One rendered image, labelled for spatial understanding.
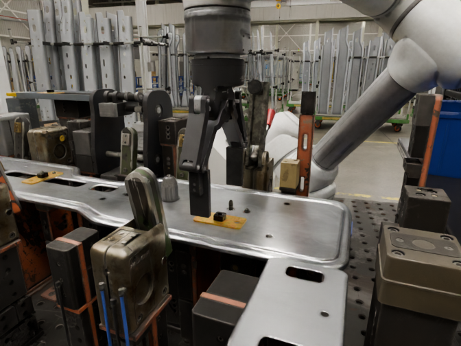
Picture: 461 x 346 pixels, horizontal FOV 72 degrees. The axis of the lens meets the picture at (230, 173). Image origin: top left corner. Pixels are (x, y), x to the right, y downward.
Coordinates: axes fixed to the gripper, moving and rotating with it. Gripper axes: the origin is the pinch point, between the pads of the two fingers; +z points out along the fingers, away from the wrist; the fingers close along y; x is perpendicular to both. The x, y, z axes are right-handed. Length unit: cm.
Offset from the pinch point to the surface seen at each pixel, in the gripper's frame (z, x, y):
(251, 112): -10.4, 1.1, 19.4
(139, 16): -122, 411, 546
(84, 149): 2, 49, 21
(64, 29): -75, 392, 337
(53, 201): 5.4, 33.4, -3.6
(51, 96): -11, 72, 32
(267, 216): 5.1, -6.9, 4.4
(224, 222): 4.8, -1.2, -0.9
